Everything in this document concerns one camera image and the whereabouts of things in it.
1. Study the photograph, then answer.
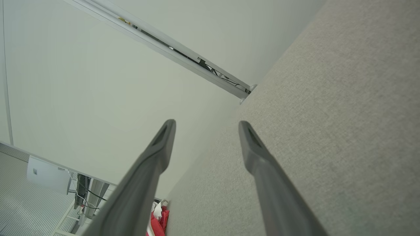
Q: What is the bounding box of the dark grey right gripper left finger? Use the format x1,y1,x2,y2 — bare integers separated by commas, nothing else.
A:
81,119,177,236

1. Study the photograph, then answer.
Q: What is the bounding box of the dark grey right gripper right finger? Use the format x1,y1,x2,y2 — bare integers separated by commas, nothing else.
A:
238,121,329,236

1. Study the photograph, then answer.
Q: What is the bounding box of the red jersey with white sleeves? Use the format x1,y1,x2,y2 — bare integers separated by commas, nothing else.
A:
146,199,170,236

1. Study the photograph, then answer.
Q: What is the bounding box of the grey metal column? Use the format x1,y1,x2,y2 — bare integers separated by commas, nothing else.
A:
84,179,110,218

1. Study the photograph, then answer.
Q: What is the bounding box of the grey fabric sofa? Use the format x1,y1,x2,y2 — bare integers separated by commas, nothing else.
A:
164,0,420,236

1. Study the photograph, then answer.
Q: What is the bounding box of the black device with cables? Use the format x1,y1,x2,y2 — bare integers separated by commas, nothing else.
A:
74,174,91,210

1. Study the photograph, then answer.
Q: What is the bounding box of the white wall box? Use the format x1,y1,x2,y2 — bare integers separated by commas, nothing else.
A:
27,156,72,194

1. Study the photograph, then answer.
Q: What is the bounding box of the grey wall panel joint post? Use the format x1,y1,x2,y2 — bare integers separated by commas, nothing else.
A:
64,0,258,105

